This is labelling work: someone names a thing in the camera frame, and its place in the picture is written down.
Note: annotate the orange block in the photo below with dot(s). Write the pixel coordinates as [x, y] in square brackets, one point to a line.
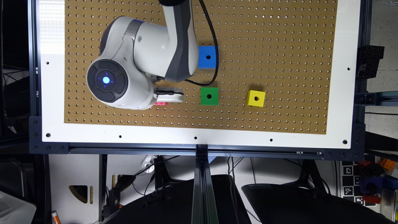
[387, 164]

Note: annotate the grey box corner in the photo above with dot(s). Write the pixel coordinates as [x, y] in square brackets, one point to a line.
[15, 210]

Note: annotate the dark blue block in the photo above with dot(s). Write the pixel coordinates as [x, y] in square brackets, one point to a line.
[371, 185]

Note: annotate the black chair seat right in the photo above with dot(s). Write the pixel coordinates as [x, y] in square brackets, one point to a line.
[282, 204]

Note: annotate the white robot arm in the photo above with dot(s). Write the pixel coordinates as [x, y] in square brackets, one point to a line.
[135, 55]

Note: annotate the black chair seat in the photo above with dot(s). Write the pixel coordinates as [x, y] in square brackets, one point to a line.
[282, 204]
[176, 207]

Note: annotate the orange tube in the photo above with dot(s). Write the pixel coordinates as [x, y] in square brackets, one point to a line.
[55, 217]

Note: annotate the yellow cube block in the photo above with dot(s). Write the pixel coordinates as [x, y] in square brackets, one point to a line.
[256, 98]

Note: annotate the white cabinet panel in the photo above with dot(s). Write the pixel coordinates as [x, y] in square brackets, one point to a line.
[74, 184]

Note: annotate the white board frame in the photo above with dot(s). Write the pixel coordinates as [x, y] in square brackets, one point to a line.
[286, 78]

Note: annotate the blue cube block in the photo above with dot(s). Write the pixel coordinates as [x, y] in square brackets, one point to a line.
[207, 57]

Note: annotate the red block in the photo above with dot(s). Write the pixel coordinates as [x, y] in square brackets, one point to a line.
[372, 199]

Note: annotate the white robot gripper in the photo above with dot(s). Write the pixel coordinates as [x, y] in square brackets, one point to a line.
[169, 94]

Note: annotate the black aluminium table frame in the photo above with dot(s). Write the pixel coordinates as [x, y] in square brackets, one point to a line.
[46, 146]

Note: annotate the black centre support rail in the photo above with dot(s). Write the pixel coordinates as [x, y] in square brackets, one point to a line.
[204, 210]

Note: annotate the fiducial marker sheet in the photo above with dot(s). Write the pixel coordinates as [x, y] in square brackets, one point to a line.
[350, 182]

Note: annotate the pink studded block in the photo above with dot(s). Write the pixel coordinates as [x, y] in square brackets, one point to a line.
[160, 103]

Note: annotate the brown perforated pegboard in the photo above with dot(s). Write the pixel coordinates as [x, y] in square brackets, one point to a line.
[283, 48]

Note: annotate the black chair seat left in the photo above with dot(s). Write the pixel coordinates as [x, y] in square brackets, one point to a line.
[176, 207]

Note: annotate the green cube block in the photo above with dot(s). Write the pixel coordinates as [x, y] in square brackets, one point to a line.
[209, 96]

